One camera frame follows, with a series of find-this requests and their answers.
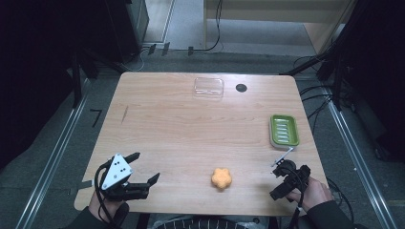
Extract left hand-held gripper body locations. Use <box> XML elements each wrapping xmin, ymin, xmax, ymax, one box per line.
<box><xmin>95</xmin><ymin>153</ymin><xmax>151</xmax><ymax>202</ymax></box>

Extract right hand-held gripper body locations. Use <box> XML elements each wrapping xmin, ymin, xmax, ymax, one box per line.
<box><xmin>270</xmin><ymin>146</ymin><xmax>311</xmax><ymax>202</ymax></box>

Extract person's right hand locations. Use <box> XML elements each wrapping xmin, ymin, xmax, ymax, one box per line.
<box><xmin>287</xmin><ymin>176</ymin><xmax>334</xmax><ymax>213</ymax></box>

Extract person's left hand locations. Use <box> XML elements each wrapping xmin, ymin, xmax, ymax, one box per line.
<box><xmin>88</xmin><ymin>190</ymin><xmax>126</xmax><ymax>224</ymax></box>

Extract green soap dish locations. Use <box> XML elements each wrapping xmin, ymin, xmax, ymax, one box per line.
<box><xmin>268</xmin><ymin>114</ymin><xmax>301</xmax><ymax>150</ymax></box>

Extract orange flower-shaped soap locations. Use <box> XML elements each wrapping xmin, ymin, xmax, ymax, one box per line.
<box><xmin>210</xmin><ymin>167</ymin><xmax>233</xmax><ymax>191</ymax></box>

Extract person's striped clothing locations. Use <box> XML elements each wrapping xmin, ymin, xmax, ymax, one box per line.
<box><xmin>152</xmin><ymin>215</ymin><xmax>254</xmax><ymax>229</ymax></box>

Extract black metal stand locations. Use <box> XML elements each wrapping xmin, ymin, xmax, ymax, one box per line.
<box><xmin>70</xmin><ymin>47</ymin><xmax>128</xmax><ymax>110</ymax></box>
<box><xmin>279</xmin><ymin>0</ymin><xmax>371</xmax><ymax>113</ymax></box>

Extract clear plastic container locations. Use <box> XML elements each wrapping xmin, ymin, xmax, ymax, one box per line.
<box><xmin>193</xmin><ymin>76</ymin><xmax>225</xmax><ymax>100</ymax></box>

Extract black cabinet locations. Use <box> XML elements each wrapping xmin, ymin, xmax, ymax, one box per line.
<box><xmin>104</xmin><ymin>0</ymin><xmax>151</xmax><ymax>64</ymax></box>

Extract light wooden desk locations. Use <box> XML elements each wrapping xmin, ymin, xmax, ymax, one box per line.
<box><xmin>202</xmin><ymin>0</ymin><xmax>358</xmax><ymax>55</ymax></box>

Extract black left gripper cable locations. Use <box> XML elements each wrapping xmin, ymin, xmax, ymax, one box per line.
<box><xmin>94</xmin><ymin>160</ymin><xmax>120</xmax><ymax>229</ymax></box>

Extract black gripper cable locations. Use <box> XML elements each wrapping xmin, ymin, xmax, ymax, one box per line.
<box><xmin>94</xmin><ymin>160</ymin><xmax>120</xmax><ymax>229</ymax></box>
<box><xmin>286</xmin><ymin>170</ymin><xmax>309</xmax><ymax>229</ymax></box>

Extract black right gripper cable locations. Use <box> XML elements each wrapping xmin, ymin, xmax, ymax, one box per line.
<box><xmin>286</xmin><ymin>170</ymin><xmax>309</xmax><ymax>229</ymax></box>

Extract metal floor rail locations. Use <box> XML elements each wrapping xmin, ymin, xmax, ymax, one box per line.
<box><xmin>14</xmin><ymin>78</ymin><xmax>91</xmax><ymax>229</ymax></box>
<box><xmin>327</xmin><ymin>100</ymin><xmax>399</xmax><ymax>229</ymax></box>

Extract black floor cables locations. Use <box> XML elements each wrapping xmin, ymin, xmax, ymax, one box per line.
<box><xmin>292</xmin><ymin>54</ymin><xmax>338</xmax><ymax>135</ymax></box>

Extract white floor cable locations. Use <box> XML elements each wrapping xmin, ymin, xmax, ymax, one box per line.
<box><xmin>119</xmin><ymin>47</ymin><xmax>152</xmax><ymax>73</ymax></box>

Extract black hanging cable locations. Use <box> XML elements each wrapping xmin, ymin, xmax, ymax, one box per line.
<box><xmin>187</xmin><ymin>0</ymin><xmax>224</xmax><ymax>57</ymax></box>

